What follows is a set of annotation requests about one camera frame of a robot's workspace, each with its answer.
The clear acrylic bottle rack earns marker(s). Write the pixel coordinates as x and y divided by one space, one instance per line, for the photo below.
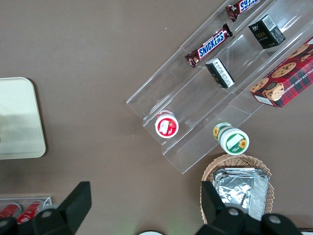
47 200

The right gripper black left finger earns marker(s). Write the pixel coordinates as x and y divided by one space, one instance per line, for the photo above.
75 205

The light wicker basket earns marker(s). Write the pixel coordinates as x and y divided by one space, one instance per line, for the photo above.
232 161

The red lid yogurt cup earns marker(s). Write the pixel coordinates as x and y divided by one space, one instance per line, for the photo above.
166 126

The small black carton box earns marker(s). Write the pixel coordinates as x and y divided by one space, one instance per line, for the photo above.
266 31
220 74

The green lid sunflower cup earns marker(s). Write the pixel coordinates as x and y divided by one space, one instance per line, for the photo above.
233 140

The red cola bottle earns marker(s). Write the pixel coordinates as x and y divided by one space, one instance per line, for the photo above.
9 211
29 212

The silver foil packets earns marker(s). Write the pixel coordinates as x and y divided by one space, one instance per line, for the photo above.
244 193

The beige plastic tray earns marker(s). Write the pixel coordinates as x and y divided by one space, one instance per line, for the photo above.
22 98

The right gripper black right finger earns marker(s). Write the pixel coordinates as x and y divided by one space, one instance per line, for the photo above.
211 205

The Snickers chocolate bar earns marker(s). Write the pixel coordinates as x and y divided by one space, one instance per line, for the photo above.
238 8
210 45

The red tartan cookie box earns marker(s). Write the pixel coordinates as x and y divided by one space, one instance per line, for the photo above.
288 78

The clear acrylic stepped shelf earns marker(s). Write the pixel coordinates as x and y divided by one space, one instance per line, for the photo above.
195 110

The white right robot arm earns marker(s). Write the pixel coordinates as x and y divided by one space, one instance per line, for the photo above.
151 233

